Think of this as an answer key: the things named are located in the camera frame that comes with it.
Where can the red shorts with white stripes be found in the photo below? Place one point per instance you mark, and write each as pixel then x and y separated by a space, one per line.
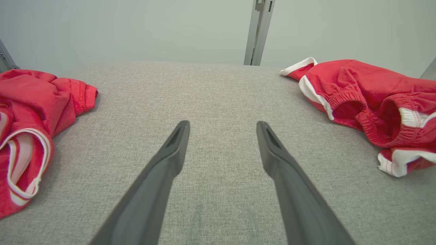
pixel 357 81

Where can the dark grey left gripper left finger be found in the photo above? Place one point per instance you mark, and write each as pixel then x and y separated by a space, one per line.
pixel 146 197

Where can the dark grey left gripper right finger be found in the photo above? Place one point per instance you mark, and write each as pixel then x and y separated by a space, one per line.
pixel 299 197

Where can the red jersey with white sleeves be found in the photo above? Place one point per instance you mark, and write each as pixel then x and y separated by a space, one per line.
pixel 34 102

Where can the grey metal frame post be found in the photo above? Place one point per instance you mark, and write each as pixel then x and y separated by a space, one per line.
pixel 5 59
pixel 256 34

